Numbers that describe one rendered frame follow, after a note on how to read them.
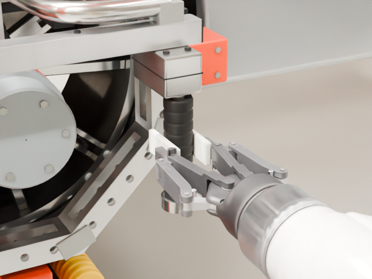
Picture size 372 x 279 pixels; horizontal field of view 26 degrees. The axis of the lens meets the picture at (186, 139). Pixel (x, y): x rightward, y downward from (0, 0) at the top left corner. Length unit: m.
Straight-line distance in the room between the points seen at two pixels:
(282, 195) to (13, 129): 0.34
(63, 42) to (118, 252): 1.50
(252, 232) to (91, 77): 0.68
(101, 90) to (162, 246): 1.08
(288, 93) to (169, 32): 2.59
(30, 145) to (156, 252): 1.40
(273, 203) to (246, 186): 0.05
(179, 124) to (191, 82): 0.05
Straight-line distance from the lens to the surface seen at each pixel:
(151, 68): 0.95
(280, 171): 0.89
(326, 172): 2.82
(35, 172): 0.99
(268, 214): 0.76
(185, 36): 0.95
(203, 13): 1.36
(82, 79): 1.41
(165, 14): 0.93
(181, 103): 0.94
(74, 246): 1.23
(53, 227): 1.25
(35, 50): 0.88
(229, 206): 0.81
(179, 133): 0.95
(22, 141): 0.96
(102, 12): 0.90
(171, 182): 0.88
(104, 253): 2.34
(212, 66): 1.21
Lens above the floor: 1.24
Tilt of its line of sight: 24 degrees down
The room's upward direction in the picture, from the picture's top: straight up
